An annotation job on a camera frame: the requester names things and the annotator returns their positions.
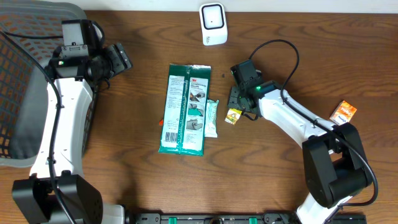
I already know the green snack box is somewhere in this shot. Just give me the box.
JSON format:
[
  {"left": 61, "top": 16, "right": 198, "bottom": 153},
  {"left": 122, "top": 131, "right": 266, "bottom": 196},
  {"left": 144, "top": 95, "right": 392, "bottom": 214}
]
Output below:
[{"left": 224, "top": 108, "right": 242, "bottom": 125}]

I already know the white teal wipes packet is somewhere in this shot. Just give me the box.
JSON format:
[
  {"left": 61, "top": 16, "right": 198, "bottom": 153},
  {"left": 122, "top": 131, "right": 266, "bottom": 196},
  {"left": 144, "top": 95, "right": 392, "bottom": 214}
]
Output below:
[{"left": 205, "top": 99, "right": 219, "bottom": 138}]

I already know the green white 3M packet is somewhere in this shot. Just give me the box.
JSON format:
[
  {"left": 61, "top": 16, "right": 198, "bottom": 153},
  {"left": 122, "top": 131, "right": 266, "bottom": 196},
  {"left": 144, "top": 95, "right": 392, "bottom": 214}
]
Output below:
[{"left": 159, "top": 64, "right": 211, "bottom": 156}]

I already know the small orange candy box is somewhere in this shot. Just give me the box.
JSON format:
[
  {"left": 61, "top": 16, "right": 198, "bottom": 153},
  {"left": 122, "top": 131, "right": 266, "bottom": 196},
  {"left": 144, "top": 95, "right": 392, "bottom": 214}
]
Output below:
[{"left": 330, "top": 100, "right": 357, "bottom": 125}]

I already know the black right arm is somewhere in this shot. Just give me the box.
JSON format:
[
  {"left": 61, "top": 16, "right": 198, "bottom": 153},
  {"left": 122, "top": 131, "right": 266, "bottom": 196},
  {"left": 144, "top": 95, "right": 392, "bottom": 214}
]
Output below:
[{"left": 228, "top": 60, "right": 374, "bottom": 223}]

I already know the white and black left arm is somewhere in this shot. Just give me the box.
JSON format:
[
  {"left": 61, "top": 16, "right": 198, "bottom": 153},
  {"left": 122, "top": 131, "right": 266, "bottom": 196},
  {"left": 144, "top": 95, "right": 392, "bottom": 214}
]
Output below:
[{"left": 12, "top": 19, "right": 132, "bottom": 223}]

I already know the grey plastic mesh basket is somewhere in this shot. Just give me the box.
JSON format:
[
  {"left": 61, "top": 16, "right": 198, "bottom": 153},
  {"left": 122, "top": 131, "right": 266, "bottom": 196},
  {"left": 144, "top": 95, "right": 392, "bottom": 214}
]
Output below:
[{"left": 1, "top": 1, "right": 86, "bottom": 167}]

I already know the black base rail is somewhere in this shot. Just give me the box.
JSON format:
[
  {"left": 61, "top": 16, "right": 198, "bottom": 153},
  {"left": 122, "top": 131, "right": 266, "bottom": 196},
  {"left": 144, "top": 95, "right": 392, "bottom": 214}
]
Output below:
[{"left": 129, "top": 212, "right": 368, "bottom": 224}]

